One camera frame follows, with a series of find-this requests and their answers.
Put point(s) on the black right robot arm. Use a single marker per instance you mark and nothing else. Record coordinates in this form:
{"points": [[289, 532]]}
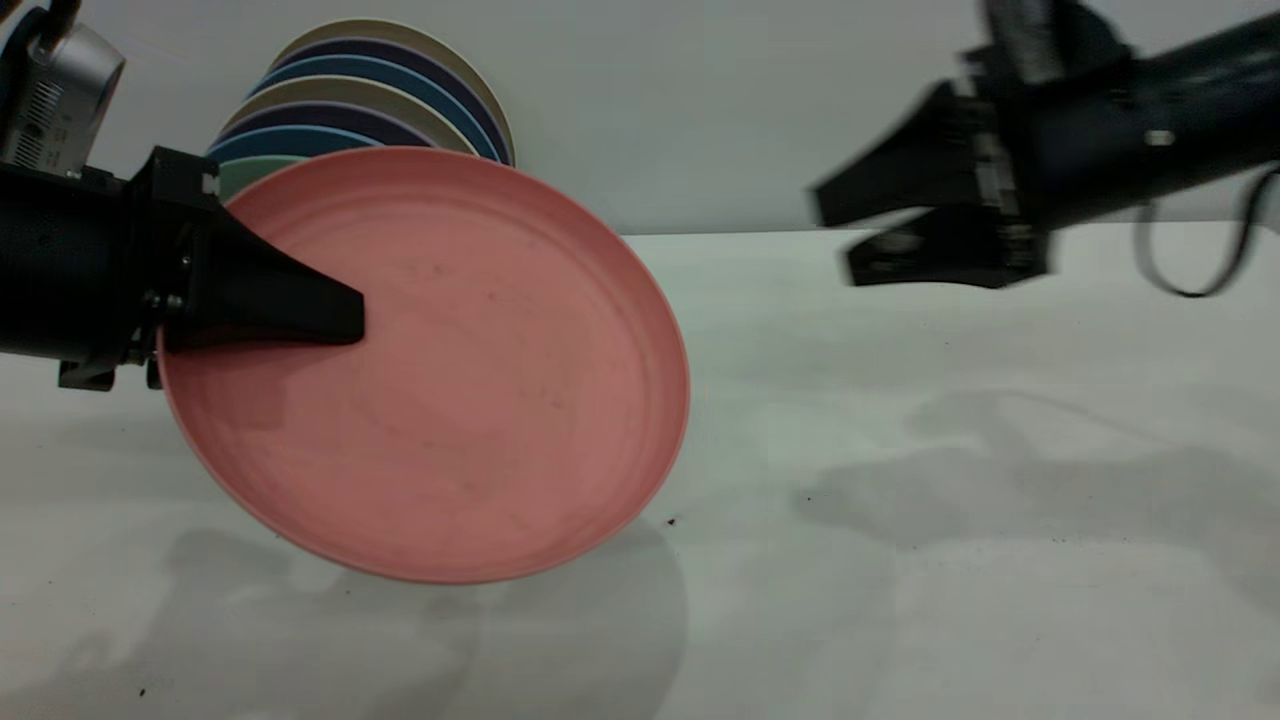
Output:
{"points": [[1180, 110]]}

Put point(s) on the green round plate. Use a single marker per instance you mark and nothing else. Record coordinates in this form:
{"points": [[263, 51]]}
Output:
{"points": [[245, 175]]}

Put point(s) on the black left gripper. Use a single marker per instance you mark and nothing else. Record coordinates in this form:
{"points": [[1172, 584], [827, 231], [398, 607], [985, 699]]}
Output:
{"points": [[160, 220]]}

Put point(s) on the blue round plate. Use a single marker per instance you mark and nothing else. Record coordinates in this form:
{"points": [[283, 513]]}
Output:
{"points": [[290, 140], [380, 68]]}

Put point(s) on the pink round plate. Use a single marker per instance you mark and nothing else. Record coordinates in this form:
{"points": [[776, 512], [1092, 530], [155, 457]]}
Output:
{"points": [[450, 380]]}

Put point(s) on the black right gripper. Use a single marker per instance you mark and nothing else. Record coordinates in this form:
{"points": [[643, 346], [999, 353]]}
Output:
{"points": [[1015, 160]]}

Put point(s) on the beige round plate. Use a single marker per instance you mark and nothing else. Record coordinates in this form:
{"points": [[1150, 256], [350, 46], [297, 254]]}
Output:
{"points": [[370, 30], [350, 90]]}

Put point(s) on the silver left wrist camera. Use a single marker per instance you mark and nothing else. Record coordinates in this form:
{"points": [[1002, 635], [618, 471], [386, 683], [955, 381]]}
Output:
{"points": [[60, 100]]}

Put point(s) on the dark purple round plate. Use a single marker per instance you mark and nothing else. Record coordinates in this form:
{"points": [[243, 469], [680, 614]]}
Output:
{"points": [[400, 52], [330, 115]]}

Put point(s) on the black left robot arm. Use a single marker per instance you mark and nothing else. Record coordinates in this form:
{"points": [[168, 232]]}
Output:
{"points": [[60, 260]]}

